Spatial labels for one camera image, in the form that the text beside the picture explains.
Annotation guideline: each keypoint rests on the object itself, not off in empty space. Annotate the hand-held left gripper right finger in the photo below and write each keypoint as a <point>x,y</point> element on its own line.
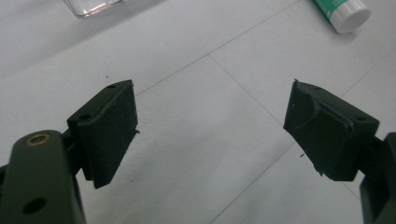
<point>327,140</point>

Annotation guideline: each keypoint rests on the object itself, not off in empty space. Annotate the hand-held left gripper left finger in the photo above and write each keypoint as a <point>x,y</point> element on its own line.
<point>106,133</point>

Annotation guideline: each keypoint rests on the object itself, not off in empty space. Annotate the green tube with white cap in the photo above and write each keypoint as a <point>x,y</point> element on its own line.
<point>344,12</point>

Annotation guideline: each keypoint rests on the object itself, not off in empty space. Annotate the clear plastic container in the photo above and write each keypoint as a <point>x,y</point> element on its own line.
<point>93,5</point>

